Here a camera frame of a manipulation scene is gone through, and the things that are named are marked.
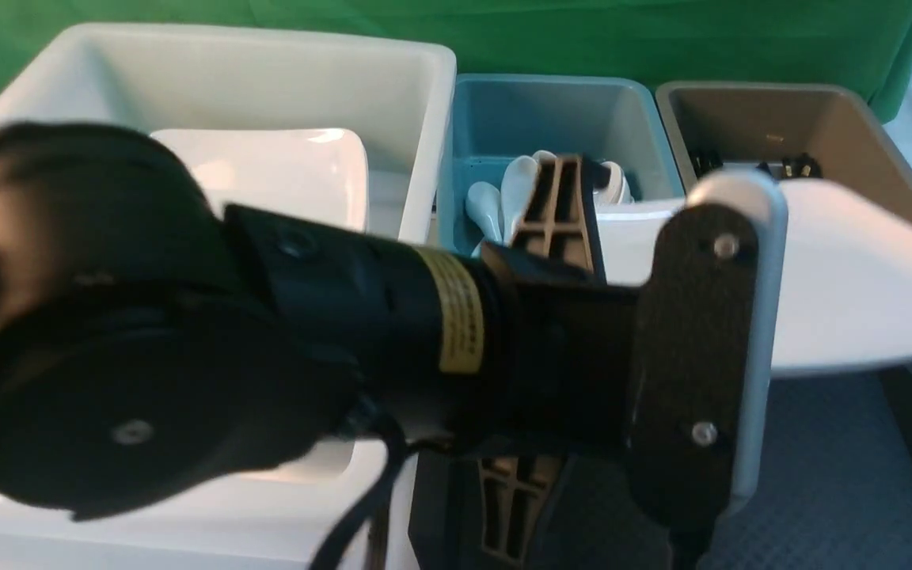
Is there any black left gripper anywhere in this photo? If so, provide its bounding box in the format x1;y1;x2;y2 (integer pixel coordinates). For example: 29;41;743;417
478;154;788;569

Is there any white square rice plate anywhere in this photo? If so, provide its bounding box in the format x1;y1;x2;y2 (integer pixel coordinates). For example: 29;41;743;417
597;170;912;378

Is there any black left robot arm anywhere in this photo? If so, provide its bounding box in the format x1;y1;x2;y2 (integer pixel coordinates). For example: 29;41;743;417
0;123;788;569

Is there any pile of white spoons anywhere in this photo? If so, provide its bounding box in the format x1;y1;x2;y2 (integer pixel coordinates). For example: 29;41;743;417
464;150;636;245

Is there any teal plastic bin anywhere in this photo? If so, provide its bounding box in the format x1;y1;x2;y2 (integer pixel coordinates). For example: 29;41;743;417
435;74;684;253

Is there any stack of white square plates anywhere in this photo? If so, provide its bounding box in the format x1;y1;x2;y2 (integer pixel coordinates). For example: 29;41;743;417
151;127;368;232

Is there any large white plastic tub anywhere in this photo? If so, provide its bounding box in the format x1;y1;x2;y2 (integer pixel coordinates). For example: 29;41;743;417
0;23;456;569

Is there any pile of black chopsticks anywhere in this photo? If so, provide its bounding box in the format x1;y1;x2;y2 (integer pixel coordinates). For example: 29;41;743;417
689;150;824;181

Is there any black serving tray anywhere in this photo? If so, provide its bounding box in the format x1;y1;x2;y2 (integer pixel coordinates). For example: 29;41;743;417
408;364;912;570

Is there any brown plastic bin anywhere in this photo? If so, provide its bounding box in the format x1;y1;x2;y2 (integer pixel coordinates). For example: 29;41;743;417
655;81;912;222

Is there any green cloth backdrop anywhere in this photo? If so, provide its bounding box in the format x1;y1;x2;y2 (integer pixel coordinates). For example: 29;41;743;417
0;1;912;120

